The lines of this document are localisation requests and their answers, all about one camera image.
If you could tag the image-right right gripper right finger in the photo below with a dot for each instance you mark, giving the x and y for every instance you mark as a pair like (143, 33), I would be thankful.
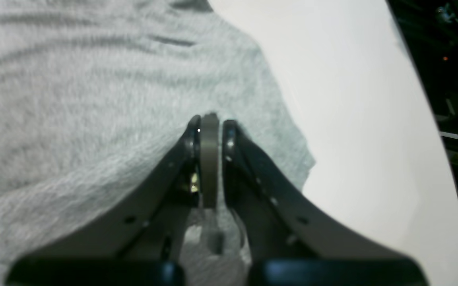
(292, 242)

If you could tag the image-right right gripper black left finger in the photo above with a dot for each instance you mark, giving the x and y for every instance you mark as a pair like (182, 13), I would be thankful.
(135, 243)

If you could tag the grey T-shirt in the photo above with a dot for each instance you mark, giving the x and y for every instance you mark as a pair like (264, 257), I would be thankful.
(93, 93)

